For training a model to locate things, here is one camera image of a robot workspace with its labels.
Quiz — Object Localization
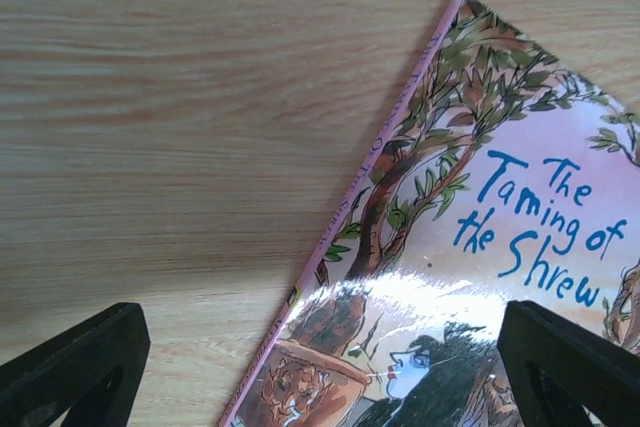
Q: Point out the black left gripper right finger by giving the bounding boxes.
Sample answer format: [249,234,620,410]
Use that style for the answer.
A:
[497,301,639,426]

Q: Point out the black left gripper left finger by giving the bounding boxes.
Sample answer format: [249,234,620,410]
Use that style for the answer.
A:
[1,302,151,426]

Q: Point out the pink Taming of Shrew book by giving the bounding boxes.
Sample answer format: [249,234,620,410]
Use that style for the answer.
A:
[220,0,639,426]

